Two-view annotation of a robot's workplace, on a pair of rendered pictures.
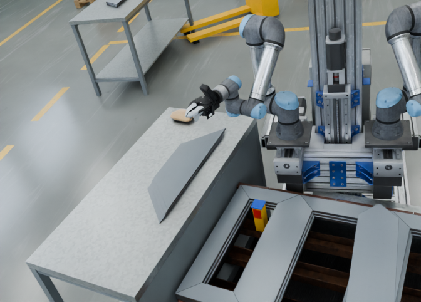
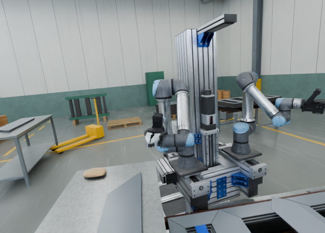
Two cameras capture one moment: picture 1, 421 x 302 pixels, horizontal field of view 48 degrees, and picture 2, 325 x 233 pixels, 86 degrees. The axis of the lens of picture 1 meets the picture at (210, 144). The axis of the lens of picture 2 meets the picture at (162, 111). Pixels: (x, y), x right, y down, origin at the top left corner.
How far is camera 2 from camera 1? 1.54 m
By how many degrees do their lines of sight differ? 42
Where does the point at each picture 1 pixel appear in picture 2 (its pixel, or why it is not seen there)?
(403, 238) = (317, 215)
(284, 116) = (188, 150)
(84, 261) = not seen: outside the picture
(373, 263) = not seen: outside the picture
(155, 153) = (81, 212)
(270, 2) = (100, 130)
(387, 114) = (245, 136)
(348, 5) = (210, 76)
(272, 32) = (182, 85)
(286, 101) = not seen: hidden behind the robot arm
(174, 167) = (115, 218)
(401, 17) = (248, 75)
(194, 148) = (124, 193)
